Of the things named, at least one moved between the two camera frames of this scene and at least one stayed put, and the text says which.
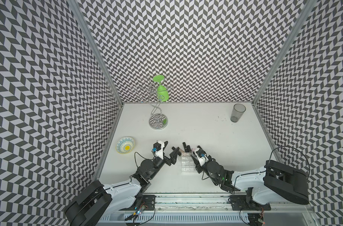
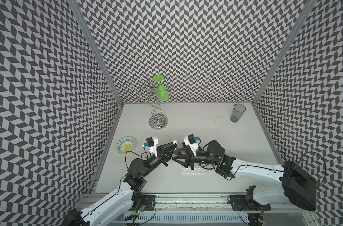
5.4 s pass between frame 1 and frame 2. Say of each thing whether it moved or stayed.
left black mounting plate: stayed
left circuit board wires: stayed
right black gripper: moved
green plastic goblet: stayed
